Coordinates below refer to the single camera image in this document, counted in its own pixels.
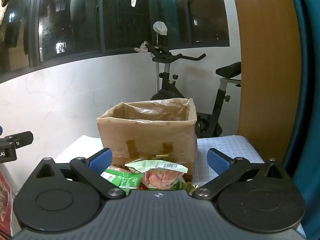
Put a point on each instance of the wooden door panel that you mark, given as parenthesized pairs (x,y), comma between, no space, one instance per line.
(267,67)

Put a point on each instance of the green snack packet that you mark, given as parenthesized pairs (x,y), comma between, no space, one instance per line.
(160,176)
(125,180)

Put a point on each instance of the white plastic bag on pole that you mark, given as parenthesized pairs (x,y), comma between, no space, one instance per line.
(160,28)

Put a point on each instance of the crumpled white plastic bag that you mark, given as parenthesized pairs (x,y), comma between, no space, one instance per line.
(142,47)

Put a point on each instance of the black exercise bike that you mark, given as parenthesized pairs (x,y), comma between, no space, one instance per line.
(165,82)

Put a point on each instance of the red snack packet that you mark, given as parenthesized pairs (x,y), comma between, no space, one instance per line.
(143,187)

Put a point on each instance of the white checkered cloth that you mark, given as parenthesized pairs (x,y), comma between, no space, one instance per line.
(225,145)

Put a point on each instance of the yellow snack packet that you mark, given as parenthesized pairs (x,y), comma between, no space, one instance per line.
(193,187)

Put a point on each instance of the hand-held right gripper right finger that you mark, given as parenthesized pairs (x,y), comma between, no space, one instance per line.
(218,161)

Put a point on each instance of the brown bread packet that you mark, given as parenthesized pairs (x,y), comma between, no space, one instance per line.
(120,168)

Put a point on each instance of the teal curtain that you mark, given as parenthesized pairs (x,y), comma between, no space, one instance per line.
(310,80)

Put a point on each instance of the dark framed window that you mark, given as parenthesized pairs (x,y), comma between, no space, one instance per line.
(120,17)

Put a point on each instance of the red carton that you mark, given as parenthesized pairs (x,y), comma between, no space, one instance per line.
(5,205)

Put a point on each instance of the cardboard box with plastic liner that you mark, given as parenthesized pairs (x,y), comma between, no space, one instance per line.
(147,137)

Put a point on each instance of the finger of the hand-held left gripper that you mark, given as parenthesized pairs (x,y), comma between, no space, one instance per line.
(21,138)

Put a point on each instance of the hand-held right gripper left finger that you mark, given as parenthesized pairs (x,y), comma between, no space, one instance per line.
(100,158)

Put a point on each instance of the thin metal pole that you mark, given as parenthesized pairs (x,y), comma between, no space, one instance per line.
(157,75)

